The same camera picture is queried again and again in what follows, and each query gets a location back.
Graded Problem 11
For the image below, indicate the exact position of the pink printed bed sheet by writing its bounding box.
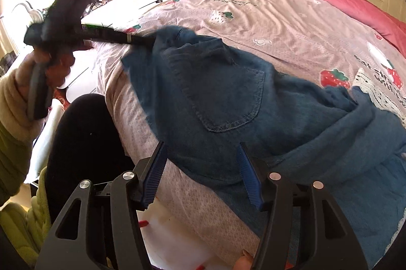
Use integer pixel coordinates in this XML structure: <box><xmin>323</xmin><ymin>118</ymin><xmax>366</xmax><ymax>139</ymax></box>
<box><xmin>94</xmin><ymin>0</ymin><xmax>405</xmax><ymax>263</ymax></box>

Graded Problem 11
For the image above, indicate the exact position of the blue denim pants lace trim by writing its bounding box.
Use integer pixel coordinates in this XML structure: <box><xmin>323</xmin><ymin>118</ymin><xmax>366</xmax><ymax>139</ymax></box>
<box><xmin>122</xmin><ymin>26</ymin><xmax>405</xmax><ymax>269</ymax></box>

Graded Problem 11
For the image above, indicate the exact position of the left hand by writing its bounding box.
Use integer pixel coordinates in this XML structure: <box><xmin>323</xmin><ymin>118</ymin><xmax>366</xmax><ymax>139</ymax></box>
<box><xmin>15</xmin><ymin>40</ymin><xmax>93</xmax><ymax>95</ymax></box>

